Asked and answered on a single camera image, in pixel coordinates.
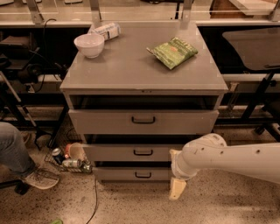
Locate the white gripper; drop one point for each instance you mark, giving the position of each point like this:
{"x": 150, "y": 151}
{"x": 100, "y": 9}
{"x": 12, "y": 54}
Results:
{"x": 177, "y": 164}

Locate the grey drawer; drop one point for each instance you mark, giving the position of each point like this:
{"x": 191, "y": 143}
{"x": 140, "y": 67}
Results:
{"x": 130, "y": 152}
{"x": 143, "y": 122}
{"x": 126, "y": 174}

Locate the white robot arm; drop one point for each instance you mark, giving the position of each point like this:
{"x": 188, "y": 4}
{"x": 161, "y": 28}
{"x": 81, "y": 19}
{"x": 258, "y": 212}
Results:
{"x": 259, "y": 161}

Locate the grey bottom drawer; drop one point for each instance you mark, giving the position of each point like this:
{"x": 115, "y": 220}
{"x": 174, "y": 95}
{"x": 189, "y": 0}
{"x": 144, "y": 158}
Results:
{"x": 126, "y": 174}

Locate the grey drawer cabinet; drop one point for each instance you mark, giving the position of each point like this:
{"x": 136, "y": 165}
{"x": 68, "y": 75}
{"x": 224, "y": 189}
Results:
{"x": 127, "y": 77}

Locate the grey top drawer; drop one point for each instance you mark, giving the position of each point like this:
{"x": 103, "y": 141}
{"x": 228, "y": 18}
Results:
{"x": 143, "y": 122}

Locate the green glass bottle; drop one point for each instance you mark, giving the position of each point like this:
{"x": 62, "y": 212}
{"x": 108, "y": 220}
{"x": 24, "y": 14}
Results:
{"x": 86, "y": 166}

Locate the beige cup in basket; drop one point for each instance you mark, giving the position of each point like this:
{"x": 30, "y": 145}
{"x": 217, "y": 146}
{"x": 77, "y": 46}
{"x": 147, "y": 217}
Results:
{"x": 76, "y": 151}

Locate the green soda can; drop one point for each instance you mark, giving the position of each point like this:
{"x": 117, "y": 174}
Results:
{"x": 72, "y": 163}

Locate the blue soda can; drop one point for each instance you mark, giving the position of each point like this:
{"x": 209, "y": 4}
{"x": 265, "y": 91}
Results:
{"x": 58, "y": 155}

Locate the green chip bag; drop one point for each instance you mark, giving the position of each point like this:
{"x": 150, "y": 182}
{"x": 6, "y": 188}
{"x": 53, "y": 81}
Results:
{"x": 174, "y": 52}

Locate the white sneaker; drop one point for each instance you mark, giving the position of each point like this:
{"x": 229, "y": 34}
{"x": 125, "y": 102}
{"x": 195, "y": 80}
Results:
{"x": 42, "y": 179}

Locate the black office chair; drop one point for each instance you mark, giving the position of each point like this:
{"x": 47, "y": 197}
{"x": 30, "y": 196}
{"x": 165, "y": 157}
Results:
{"x": 259, "y": 50}

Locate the person leg in jeans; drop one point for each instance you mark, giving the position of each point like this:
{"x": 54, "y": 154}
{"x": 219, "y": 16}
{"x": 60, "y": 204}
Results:
{"x": 13, "y": 153}

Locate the white bowl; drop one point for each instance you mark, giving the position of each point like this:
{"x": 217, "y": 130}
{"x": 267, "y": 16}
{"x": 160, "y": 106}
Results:
{"x": 90, "y": 45}

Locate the white plastic-wrapped package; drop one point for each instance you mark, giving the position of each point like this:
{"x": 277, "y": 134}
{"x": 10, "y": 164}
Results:
{"x": 108, "y": 31}

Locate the wire basket on floor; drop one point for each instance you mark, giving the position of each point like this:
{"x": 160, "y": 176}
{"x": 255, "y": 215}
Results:
{"x": 63, "y": 141}

